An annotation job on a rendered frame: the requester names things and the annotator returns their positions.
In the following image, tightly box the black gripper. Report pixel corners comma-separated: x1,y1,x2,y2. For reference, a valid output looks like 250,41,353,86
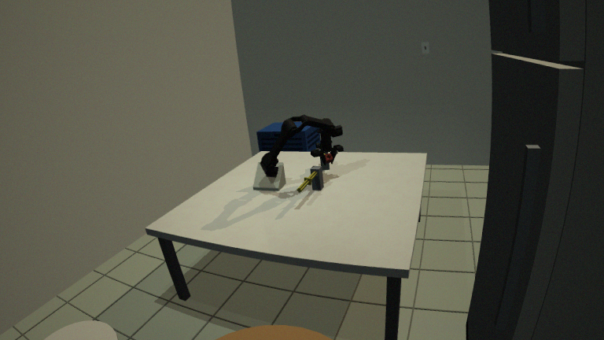
311,139,344,165

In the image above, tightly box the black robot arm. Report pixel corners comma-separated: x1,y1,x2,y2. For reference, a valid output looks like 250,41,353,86
260,115,343,177

